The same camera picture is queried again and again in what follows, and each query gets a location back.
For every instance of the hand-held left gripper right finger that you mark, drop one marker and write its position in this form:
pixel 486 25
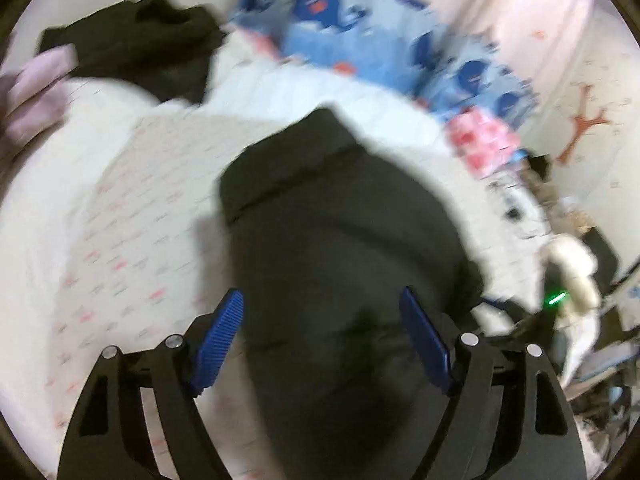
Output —
pixel 425 340

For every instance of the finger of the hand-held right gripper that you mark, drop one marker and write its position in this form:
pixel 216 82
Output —
pixel 500 310

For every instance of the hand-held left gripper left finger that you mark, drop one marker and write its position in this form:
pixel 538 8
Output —
pixel 220 340

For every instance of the large black garment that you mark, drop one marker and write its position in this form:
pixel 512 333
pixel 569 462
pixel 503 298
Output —
pixel 340 235

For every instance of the white cloth with dark print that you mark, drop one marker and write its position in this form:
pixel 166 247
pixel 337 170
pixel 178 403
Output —
pixel 517 207

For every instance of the white cherry print bed sheet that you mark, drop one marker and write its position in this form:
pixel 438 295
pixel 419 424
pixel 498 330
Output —
pixel 125 210

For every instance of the pink red patterned cloth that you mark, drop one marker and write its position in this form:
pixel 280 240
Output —
pixel 480 140

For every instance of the crumpled dark cloth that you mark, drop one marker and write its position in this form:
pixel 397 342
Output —
pixel 150 50

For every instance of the blue whale print blanket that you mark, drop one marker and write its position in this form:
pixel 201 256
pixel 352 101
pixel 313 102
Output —
pixel 360 45

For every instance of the pale pink cloth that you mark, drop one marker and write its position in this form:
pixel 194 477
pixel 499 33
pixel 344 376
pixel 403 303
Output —
pixel 35 90

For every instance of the orange branch wall sticker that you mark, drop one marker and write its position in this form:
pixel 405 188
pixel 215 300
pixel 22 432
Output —
pixel 582 122

